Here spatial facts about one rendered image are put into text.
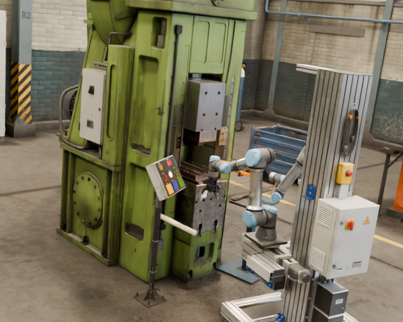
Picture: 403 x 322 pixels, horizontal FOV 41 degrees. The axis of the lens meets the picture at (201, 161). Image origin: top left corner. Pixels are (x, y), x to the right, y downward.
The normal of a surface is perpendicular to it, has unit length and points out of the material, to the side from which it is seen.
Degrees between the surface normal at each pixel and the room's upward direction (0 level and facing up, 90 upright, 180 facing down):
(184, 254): 89
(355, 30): 90
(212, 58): 90
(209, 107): 90
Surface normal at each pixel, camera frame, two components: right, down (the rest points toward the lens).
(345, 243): 0.48, 0.26
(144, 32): -0.72, 0.08
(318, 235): -0.88, 0.04
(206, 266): 0.69, 0.24
